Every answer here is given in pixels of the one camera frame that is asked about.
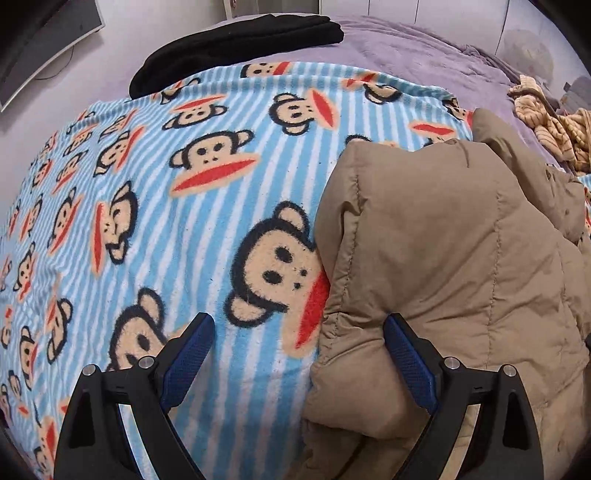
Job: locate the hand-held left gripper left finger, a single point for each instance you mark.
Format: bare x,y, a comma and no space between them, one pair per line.
189,355

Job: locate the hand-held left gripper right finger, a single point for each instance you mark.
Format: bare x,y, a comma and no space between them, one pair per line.
408,360

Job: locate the khaki puffer jacket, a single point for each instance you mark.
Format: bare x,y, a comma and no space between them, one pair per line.
438,230

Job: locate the blue striped monkey print blanket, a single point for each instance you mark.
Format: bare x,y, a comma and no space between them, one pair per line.
184,230

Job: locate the beige striped garment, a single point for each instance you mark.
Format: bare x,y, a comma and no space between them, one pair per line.
554,129

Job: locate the purple plush bed sheet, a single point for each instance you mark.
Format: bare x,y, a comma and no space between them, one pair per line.
415,50

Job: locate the black folded cloth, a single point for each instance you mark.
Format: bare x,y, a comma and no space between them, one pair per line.
231,41

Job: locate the flat screen monitor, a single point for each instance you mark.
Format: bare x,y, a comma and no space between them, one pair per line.
37,37

